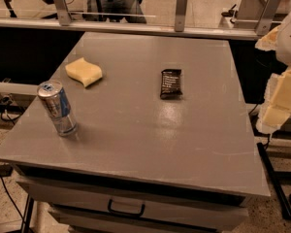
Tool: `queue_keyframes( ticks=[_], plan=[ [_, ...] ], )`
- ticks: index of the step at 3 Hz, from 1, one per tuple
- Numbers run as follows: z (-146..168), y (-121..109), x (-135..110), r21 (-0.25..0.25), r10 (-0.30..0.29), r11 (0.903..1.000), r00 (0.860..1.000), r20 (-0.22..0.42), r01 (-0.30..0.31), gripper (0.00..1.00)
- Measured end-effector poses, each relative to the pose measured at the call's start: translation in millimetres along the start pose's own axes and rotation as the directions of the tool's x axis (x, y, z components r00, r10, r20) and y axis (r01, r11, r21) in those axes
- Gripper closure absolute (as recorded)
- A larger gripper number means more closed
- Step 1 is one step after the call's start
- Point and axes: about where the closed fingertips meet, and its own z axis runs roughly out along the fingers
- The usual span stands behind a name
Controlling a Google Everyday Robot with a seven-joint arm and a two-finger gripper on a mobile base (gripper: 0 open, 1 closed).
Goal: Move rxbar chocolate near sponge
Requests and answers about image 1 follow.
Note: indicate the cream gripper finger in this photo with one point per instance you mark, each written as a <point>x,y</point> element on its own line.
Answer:
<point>269,41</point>
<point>276,108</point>

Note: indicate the black rxbar chocolate wrapper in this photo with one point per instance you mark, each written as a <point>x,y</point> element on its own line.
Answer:
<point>170,84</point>

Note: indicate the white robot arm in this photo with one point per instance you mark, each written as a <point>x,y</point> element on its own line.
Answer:
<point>283,49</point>

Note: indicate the yellow sponge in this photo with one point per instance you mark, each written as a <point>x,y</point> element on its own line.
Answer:
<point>84,72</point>

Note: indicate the black pole on floor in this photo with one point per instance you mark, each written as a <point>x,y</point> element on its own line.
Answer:
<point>284,204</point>

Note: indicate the seated person in jeans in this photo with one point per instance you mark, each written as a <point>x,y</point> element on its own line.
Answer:
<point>115,11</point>

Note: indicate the silver blue energy drink can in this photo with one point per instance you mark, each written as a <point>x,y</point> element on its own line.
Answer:
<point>54,99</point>

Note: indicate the white drawer with black handle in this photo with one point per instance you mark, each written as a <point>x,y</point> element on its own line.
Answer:
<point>94,208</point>

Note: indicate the metal railing frame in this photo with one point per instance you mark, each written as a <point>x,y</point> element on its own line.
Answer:
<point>217,19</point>

